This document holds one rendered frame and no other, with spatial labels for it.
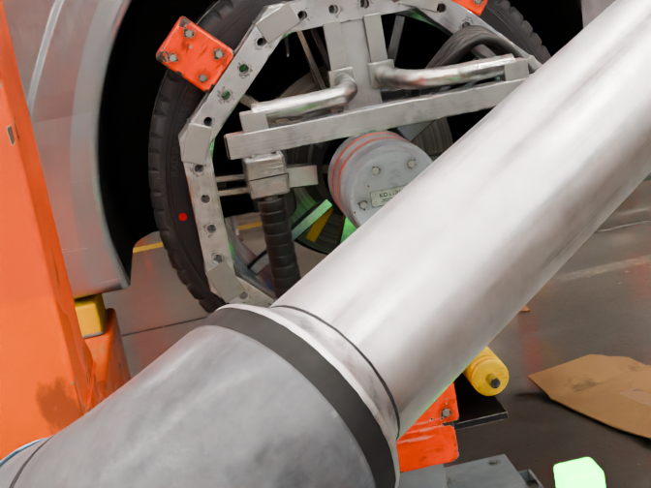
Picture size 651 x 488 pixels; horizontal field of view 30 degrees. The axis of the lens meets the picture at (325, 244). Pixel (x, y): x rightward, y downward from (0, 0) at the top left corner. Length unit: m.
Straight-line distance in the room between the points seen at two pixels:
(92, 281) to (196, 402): 1.37
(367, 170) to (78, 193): 0.46
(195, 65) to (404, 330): 1.20
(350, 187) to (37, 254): 0.48
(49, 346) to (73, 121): 0.55
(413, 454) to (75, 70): 0.76
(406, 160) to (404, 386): 1.09
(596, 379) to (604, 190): 2.55
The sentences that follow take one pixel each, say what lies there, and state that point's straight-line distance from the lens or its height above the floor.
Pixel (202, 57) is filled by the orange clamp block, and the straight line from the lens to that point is 1.71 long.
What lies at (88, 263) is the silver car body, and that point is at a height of 0.79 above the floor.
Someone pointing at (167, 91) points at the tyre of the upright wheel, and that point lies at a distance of 1.80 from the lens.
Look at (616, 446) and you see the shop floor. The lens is 2.83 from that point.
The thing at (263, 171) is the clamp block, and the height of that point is 0.93.
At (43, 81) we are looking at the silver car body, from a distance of 1.82.
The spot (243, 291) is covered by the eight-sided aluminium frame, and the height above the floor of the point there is 0.73.
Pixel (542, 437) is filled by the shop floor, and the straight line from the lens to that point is 2.91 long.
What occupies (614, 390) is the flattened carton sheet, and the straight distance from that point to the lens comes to 3.10.
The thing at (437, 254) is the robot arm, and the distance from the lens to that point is 0.56.
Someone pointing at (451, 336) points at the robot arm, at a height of 1.01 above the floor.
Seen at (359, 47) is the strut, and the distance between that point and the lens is 1.74.
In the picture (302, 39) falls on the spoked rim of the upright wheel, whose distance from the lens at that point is 1.83.
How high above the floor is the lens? 1.19
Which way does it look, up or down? 14 degrees down
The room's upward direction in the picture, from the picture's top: 10 degrees counter-clockwise
